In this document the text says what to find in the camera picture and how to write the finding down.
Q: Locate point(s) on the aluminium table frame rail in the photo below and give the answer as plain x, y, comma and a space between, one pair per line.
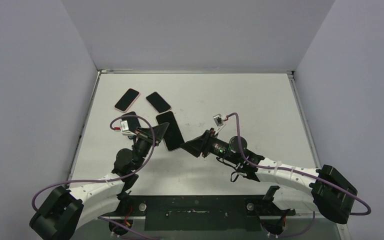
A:
289, 73

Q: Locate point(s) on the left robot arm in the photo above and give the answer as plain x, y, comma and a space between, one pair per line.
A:
67, 209

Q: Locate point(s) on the phone in pink case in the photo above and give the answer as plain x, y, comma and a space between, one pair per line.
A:
127, 100

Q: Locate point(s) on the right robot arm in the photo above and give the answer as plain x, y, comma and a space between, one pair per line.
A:
324, 190

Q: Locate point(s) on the phone in lilac case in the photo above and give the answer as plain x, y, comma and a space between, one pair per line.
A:
158, 102

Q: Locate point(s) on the black smartphone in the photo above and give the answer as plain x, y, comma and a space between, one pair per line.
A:
170, 130

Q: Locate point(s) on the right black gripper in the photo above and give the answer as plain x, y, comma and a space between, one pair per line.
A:
204, 144

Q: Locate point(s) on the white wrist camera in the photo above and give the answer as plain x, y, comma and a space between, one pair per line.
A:
220, 120
124, 128

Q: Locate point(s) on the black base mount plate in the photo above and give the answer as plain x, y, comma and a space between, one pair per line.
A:
200, 212

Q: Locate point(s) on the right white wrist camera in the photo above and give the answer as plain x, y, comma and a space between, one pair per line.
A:
220, 120

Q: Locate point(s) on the phone in dark case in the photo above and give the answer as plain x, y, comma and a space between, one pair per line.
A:
132, 122

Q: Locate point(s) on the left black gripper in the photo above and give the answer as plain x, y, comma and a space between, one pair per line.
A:
142, 133

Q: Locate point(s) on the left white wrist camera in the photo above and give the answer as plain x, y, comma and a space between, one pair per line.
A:
124, 128

